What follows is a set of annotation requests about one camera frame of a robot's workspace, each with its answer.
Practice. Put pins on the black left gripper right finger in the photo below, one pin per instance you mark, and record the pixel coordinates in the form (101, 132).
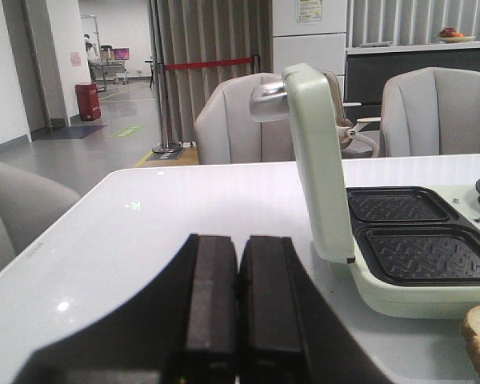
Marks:
(288, 332)

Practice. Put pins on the grey armchair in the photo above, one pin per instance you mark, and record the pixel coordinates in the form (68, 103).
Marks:
(431, 111)
(226, 133)
(29, 204)

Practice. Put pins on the barrier stanchion post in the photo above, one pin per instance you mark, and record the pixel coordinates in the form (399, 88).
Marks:
(167, 144)

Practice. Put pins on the green sandwich maker lid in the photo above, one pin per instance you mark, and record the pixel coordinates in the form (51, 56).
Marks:
(303, 96)

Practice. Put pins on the fruit plate on counter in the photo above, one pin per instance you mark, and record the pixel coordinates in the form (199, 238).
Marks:
(450, 35)

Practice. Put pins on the right grey armchair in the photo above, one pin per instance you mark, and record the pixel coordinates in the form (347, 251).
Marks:
(431, 111)

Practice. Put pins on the red trash bin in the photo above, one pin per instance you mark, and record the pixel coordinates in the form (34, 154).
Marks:
(88, 102)

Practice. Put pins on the red barrier belt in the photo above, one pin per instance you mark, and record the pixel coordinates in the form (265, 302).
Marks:
(210, 64)

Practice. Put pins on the beige office chair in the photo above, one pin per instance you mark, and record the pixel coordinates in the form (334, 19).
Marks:
(353, 143)

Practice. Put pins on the grey armchair at left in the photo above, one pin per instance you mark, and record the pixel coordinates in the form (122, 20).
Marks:
(29, 204)

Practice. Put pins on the dark counter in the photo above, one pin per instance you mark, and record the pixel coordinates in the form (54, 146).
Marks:
(368, 69)

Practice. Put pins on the white cabinet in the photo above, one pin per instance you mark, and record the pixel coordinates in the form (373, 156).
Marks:
(313, 32)

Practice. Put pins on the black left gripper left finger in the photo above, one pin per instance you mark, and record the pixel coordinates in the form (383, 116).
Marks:
(180, 328)

